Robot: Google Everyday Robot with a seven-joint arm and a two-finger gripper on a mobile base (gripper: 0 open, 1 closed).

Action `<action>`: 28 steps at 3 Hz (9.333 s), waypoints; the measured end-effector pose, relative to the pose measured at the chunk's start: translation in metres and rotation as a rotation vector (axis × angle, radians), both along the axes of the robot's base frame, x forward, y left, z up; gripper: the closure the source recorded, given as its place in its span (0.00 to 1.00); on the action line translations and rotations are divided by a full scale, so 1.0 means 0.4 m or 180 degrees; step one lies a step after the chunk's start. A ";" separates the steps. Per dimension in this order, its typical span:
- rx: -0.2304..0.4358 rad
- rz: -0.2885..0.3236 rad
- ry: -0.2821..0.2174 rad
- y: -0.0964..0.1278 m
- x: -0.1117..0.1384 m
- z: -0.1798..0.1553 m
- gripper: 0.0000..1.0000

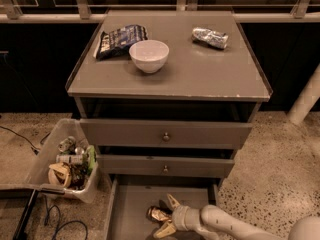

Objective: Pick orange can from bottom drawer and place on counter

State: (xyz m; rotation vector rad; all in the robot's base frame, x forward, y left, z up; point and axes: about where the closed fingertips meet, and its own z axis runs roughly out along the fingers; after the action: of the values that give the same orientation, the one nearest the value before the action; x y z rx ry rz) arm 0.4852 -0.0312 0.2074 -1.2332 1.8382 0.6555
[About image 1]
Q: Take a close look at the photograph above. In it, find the grey drawer cabinet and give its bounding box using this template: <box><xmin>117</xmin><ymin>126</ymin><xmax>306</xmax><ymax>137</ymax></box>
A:
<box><xmin>65</xmin><ymin>9</ymin><xmax>274</xmax><ymax>240</ymax></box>

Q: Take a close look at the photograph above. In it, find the metal window railing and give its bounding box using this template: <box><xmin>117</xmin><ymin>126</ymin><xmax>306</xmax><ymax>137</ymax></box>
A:
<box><xmin>0</xmin><ymin>0</ymin><xmax>320</xmax><ymax>23</ymax></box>

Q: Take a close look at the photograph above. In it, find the white can in bin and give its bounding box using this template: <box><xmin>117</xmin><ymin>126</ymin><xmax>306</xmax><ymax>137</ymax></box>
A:
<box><xmin>56</xmin><ymin>155</ymin><xmax>83</xmax><ymax>165</ymax></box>

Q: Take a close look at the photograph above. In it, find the drawer brass knob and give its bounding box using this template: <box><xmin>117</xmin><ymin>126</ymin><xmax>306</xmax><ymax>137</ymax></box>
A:
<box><xmin>162</xmin><ymin>132</ymin><xmax>170</xmax><ymax>142</ymax></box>
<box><xmin>163</xmin><ymin>165</ymin><xmax>169</xmax><ymax>173</ymax></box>

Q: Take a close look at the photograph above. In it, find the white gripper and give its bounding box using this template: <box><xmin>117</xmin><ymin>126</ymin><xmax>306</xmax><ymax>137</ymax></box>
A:
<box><xmin>153</xmin><ymin>194</ymin><xmax>201</xmax><ymax>239</ymax></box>

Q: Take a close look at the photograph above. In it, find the green packet in bin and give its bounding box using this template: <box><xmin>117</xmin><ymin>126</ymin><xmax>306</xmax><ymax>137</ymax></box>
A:
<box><xmin>86</xmin><ymin>145</ymin><xmax>96</xmax><ymax>175</ymax></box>

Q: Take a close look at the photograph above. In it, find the silver can in bin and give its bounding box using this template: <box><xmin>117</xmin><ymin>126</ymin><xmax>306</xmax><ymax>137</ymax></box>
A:
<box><xmin>58</xmin><ymin>136</ymin><xmax>76</xmax><ymax>153</ymax></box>

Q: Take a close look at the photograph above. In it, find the top drawer brass knob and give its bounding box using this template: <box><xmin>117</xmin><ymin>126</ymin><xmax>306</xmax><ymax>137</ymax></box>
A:
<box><xmin>162</xmin><ymin>132</ymin><xmax>170</xmax><ymax>142</ymax></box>

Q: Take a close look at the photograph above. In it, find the top grey drawer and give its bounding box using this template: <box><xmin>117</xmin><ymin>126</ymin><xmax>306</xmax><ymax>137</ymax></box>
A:
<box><xmin>80</xmin><ymin>119</ymin><xmax>252</xmax><ymax>149</ymax></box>

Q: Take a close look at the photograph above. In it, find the grey drawer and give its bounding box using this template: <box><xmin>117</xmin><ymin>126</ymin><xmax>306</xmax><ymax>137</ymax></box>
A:
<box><xmin>97</xmin><ymin>154</ymin><xmax>234</xmax><ymax>178</ymax></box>
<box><xmin>102</xmin><ymin>175</ymin><xmax>219</xmax><ymax>240</ymax></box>
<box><xmin>80</xmin><ymin>119</ymin><xmax>252</xmax><ymax>149</ymax></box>

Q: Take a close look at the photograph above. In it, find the blue chip bag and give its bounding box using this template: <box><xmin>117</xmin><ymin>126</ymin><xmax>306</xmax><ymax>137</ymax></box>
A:
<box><xmin>94</xmin><ymin>24</ymin><xmax>148</xmax><ymax>61</ymax></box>

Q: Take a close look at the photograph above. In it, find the middle drawer brass knob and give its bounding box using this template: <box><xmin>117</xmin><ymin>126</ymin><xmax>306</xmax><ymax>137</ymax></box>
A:
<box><xmin>163</xmin><ymin>165</ymin><xmax>169</xmax><ymax>173</ymax></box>

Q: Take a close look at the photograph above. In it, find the bottom grey drawer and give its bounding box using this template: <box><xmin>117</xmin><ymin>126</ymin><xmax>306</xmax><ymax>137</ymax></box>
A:
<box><xmin>102</xmin><ymin>175</ymin><xmax>219</xmax><ymax>240</ymax></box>

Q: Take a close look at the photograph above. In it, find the crushed orange can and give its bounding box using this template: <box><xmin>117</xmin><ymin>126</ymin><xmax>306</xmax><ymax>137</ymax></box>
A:
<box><xmin>147</xmin><ymin>206</ymin><xmax>172</xmax><ymax>222</ymax></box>

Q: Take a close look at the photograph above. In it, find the crushed silver can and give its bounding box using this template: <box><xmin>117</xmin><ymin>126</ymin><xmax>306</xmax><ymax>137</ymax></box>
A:
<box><xmin>191</xmin><ymin>27</ymin><xmax>229</xmax><ymax>50</ymax></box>

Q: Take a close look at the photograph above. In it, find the white ceramic bowl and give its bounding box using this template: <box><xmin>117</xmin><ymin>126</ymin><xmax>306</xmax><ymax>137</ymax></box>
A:
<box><xmin>129</xmin><ymin>40</ymin><xmax>169</xmax><ymax>74</ymax></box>

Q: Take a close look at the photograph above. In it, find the tan cup in bin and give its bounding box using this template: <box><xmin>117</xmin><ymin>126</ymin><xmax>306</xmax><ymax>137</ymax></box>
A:
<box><xmin>48</xmin><ymin>163</ymin><xmax>72</xmax><ymax>188</ymax></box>

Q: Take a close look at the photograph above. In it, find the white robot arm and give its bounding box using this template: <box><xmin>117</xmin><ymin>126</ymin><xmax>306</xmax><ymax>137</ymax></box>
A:
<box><xmin>153</xmin><ymin>66</ymin><xmax>320</xmax><ymax>240</ymax></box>

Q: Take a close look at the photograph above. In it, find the black cable on floor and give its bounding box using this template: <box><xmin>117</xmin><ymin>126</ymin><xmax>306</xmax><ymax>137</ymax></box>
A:
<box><xmin>0</xmin><ymin>125</ymin><xmax>51</xmax><ymax>156</ymax></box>

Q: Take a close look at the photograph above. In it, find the clear plastic bin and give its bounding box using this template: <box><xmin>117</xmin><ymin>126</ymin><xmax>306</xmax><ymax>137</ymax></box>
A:
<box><xmin>0</xmin><ymin>119</ymin><xmax>99</xmax><ymax>203</ymax></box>

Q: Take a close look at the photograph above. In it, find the black bar on floor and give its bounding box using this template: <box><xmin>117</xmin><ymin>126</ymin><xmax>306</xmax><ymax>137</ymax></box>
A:
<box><xmin>12</xmin><ymin>190</ymin><xmax>38</xmax><ymax>240</ymax></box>

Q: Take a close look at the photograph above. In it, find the middle grey drawer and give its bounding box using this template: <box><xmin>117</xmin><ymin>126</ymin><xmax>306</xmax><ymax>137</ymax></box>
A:
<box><xmin>97</xmin><ymin>154</ymin><xmax>234</xmax><ymax>178</ymax></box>

